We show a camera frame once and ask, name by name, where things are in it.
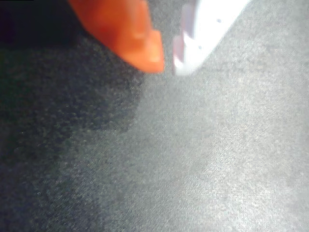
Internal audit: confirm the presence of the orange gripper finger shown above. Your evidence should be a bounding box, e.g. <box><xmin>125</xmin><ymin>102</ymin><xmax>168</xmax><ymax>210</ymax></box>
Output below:
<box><xmin>67</xmin><ymin>0</ymin><xmax>166</xmax><ymax>74</ymax></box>

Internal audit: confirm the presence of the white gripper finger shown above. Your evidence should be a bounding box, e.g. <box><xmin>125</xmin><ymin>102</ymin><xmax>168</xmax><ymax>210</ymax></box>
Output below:
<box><xmin>172</xmin><ymin>0</ymin><xmax>252</xmax><ymax>76</ymax></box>

